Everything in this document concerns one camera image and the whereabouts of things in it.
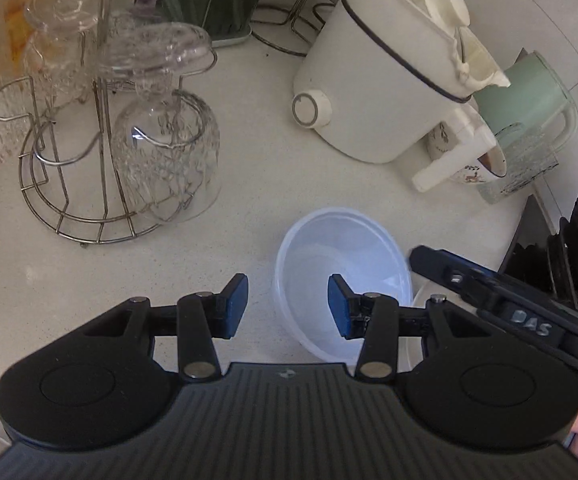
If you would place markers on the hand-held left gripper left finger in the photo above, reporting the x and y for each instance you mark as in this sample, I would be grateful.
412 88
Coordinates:
234 305

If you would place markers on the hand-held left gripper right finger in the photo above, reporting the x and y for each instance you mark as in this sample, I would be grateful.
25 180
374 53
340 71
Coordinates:
341 310

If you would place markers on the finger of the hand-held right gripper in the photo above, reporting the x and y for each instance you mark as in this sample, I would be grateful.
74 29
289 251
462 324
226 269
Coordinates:
449 270

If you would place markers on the pale blue plastic bowl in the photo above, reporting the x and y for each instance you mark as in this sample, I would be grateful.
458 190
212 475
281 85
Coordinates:
314 260

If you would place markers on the floral mug with brown contents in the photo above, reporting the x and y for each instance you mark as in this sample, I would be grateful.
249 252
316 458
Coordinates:
444 145

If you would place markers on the textured glass cup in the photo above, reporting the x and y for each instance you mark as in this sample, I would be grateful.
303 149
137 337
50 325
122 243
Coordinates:
524 165

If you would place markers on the clear textured drinking glass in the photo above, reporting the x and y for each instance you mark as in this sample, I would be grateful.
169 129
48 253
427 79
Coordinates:
169 160
159 55
59 35

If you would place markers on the pale green kettle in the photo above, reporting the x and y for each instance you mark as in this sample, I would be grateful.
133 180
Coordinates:
529 90

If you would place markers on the green chopstick holder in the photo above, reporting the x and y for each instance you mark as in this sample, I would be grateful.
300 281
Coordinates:
224 5

